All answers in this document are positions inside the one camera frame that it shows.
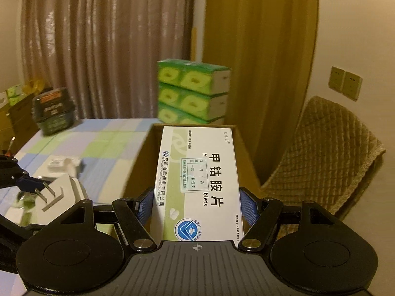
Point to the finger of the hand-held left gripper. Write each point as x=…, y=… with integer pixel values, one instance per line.
x=15, y=226
x=27, y=183

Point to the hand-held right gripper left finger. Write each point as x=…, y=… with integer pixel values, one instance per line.
x=146, y=205

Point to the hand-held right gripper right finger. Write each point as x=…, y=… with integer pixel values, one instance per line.
x=248, y=206

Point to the brown cardboard box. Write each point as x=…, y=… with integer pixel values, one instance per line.
x=139, y=166

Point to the white power adapter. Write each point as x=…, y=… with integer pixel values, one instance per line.
x=68, y=191

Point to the white green medicine box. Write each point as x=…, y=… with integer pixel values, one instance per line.
x=203, y=175

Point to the cardboard storage box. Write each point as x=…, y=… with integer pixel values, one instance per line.
x=21, y=126

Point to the black plastic basket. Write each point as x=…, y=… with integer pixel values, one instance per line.
x=52, y=111

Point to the small green tissue pack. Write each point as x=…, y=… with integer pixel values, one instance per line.
x=14, y=95

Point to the chair with quilted cover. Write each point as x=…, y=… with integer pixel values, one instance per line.
x=324, y=148

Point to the green tissue pack bundle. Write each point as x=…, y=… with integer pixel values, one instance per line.
x=185, y=80

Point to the brown pleated curtain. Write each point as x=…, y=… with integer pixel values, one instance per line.
x=92, y=37

